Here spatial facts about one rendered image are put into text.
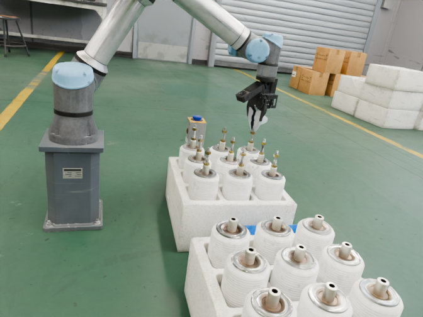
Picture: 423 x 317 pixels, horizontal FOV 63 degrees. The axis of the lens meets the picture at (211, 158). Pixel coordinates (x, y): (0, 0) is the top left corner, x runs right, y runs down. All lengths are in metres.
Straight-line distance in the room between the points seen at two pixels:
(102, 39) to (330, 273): 0.96
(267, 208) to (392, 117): 2.64
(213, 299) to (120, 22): 0.88
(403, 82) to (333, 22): 3.78
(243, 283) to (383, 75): 3.14
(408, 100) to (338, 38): 3.75
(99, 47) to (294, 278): 0.91
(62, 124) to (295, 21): 5.94
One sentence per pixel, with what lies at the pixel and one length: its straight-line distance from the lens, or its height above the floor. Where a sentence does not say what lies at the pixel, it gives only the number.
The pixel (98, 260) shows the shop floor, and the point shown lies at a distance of 1.14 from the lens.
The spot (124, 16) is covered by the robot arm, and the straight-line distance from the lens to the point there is 1.23.
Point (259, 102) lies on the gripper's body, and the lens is 1.33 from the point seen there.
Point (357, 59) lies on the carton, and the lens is 5.11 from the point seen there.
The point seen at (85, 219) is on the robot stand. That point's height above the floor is 0.04.
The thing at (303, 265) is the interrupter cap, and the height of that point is 0.25.
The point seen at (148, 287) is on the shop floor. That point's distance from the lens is 1.04.
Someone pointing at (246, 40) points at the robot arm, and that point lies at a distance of 1.14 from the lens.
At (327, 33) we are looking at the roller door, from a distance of 7.16.
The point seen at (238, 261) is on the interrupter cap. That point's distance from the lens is 0.75.
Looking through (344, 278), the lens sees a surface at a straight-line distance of 0.86.
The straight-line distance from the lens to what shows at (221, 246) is 0.83.
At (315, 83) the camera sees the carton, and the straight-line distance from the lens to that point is 4.79.
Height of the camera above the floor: 0.71
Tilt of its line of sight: 21 degrees down
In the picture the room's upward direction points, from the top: 8 degrees clockwise
